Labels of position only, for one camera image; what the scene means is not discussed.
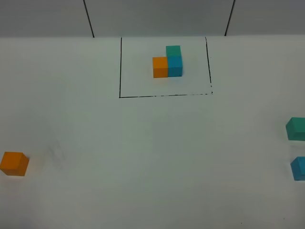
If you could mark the blue template cube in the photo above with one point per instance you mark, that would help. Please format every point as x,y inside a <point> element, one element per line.
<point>175,66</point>

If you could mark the green template cube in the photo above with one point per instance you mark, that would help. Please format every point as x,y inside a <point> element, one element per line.
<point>174,50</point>

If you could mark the orange template cube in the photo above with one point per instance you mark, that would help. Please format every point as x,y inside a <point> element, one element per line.
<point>160,67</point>

